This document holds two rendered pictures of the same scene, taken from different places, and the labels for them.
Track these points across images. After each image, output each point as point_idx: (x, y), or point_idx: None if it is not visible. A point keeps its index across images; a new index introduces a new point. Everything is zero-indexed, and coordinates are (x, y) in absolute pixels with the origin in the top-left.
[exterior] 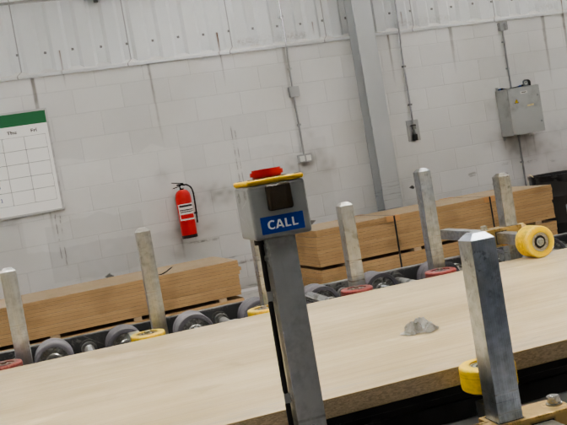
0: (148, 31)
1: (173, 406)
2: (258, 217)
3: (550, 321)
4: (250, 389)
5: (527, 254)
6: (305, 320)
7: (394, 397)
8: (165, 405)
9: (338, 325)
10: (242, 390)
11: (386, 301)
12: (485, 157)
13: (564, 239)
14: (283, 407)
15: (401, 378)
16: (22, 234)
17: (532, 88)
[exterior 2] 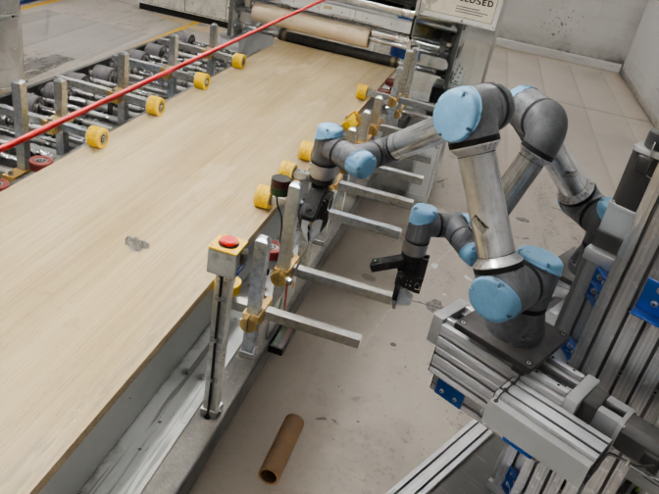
0: None
1: (78, 344)
2: (236, 269)
3: (207, 235)
4: (110, 319)
5: (94, 146)
6: (230, 305)
7: (194, 307)
8: (71, 345)
9: (62, 239)
10: (107, 321)
11: (54, 205)
12: None
13: (32, 89)
14: (163, 332)
15: (194, 296)
16: None
17: None
